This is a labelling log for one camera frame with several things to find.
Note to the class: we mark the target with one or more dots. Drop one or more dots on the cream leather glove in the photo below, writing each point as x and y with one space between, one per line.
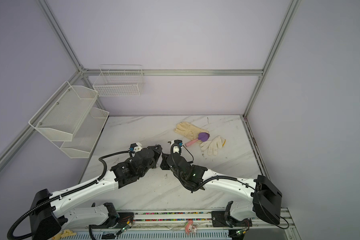
188 130

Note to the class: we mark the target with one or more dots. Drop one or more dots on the pink toy figure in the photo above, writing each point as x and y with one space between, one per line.
190 228

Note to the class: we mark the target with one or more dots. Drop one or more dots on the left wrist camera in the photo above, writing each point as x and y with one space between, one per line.
135 147

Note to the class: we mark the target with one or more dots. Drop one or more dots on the yellow toy figure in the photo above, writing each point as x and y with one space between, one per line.
63 234

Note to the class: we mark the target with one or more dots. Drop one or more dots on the aluminium front rail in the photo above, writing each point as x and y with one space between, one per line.
170 225

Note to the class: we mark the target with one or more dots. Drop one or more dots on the white mesh two-tier shelf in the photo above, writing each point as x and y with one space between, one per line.
71 121

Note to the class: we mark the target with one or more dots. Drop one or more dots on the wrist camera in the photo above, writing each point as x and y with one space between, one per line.
176 146
135 147

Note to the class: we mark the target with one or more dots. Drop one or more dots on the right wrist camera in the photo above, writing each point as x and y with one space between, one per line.
176 146

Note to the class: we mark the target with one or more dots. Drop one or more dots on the white knit glove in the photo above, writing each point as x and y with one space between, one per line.
211 147

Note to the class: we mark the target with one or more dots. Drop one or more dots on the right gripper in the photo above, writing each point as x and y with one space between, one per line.
164 158

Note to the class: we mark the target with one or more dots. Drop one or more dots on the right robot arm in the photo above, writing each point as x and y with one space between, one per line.
258 197

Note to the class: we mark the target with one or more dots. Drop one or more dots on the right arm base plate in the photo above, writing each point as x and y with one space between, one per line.
223 219

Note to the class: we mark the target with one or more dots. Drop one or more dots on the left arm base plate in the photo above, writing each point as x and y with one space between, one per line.
124 218

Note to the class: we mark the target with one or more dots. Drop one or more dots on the white wire basket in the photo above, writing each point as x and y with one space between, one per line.
119 81

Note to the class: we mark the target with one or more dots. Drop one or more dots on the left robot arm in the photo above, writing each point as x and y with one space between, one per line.
53 212

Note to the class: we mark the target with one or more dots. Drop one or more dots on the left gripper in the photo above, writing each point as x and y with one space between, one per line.
158 153

